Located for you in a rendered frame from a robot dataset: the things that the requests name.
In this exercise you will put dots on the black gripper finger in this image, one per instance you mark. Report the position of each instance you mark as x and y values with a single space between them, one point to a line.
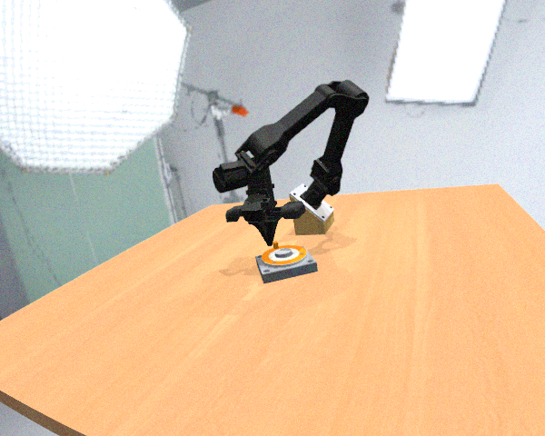
261 228
271 228

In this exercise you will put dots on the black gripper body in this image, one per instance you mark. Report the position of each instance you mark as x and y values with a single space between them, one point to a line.
291 210

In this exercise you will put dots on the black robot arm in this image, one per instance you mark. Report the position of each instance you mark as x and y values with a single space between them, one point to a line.
268 143

